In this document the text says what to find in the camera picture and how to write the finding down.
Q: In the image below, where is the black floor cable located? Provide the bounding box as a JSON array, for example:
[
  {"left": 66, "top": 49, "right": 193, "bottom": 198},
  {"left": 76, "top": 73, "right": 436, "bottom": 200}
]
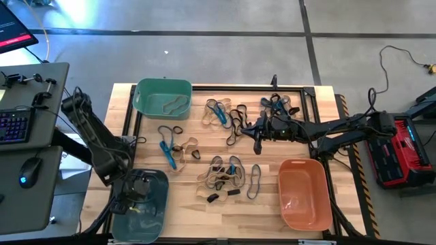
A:
[{"left": 369, "top": 45, "right": 429, "bottom": 103}]

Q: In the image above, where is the backlit black keyboard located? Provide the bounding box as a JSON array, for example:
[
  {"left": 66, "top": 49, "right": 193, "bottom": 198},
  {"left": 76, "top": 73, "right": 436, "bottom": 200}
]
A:
[{"left": 0, "top": 106, "right": 35, "bottom": 146}]

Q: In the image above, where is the small black clamp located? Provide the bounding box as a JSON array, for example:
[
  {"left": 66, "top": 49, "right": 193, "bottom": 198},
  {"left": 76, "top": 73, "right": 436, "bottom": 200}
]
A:
[{"left": 31, "top": 91, "right": 52, "bottom": 107}]

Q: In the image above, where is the black clamp rod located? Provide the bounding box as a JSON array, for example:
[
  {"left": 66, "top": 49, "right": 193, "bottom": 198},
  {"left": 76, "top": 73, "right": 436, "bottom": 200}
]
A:
[{"left": 0, "top": 71, "right": 58, "bottom": 86}]

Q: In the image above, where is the black computer mouse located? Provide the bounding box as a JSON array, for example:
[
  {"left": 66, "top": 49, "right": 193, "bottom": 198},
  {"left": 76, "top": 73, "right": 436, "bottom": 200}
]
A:
[{"left": 18, "top": 157, "right": 44, "bottom": 190}]

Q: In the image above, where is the long black rubber band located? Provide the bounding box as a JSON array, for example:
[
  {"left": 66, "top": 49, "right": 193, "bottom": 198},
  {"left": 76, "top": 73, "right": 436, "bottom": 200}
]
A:
[
  {"left": 228, "top": 104, "right": 245, "bottom": 135},
  {"left": 234, "top": 103, "right": 252, "bottom": 132},
  {"left": 268, "top": 93, "right": 290, "bottom": 115},
  {"left": 225, "top": 115, "right": 247, "bottom": 147}
]

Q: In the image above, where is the orange plastic basket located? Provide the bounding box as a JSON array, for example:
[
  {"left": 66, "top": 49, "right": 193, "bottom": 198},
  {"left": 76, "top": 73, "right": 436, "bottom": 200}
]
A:
[{"left": 277, "top": 158, "right": 334, "bottom": 232}]

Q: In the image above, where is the computer monitor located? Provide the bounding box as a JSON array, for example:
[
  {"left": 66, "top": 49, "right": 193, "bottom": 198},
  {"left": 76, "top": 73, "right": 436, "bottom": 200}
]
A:
[{"left": 0, "top": 0, "right": 40, "bottom": 55}]

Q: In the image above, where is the red black power case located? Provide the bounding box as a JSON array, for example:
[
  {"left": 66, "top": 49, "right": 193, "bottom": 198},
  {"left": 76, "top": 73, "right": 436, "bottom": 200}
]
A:
[{"left": 366, "top": 114, "right": 436, "bottom": 190}]

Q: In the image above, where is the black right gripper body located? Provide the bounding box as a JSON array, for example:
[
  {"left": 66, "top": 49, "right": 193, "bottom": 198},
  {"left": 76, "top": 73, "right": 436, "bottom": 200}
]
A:
[{"left": 262, "top": 115, "right": 293, "bottom": 142}]

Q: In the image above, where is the light green plastic basket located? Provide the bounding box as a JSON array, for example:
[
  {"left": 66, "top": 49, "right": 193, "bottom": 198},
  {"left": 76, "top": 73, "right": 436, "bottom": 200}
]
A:
[{"left": 131, "top": 78, "right": 193, "bottom": 121}]

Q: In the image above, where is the dark teal plastic basket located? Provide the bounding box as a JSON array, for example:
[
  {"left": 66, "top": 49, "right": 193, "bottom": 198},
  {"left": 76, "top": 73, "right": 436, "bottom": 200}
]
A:
[{"left": 111, "top": 168, "right": 170, "bottom": 244}]

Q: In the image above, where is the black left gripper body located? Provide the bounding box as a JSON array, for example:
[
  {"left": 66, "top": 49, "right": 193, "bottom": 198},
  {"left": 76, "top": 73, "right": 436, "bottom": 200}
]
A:
[{"left": 117, "top": 171, "right": 154, "bottom": 205}]

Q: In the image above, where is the thin beige cable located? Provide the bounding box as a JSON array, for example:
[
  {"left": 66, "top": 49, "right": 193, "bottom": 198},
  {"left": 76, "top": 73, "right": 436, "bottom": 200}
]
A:
[{"left": 22, "top": 0, "right": 51, "bottom": 63}]

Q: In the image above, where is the black desk support beam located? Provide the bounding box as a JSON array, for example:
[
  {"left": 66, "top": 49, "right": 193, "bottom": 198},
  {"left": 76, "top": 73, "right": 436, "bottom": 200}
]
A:
[{"left": 50, "top": 127, "right": 97, "bottom": 167}]

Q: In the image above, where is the grey side table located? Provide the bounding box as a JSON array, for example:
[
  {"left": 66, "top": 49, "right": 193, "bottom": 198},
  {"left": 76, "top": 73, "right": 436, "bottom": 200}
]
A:
[
  {"left": 0, "top": 146, "right": 64, "bottom": 235},
  {"left": 0, "top": 62, "right": 70, "bottom": 152}
]

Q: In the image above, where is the dark blue equipment case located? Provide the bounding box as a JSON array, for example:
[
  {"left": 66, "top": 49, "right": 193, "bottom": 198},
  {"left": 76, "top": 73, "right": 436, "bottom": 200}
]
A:
[{"left": 414, "top": 84, "right": 436, "bottom": 120}]

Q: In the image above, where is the yellow black hazard strip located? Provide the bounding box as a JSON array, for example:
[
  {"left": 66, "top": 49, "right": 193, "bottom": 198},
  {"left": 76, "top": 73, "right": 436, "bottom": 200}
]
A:
[{"left": 335, "top": 94, "right": 382, "bottom": 240}]

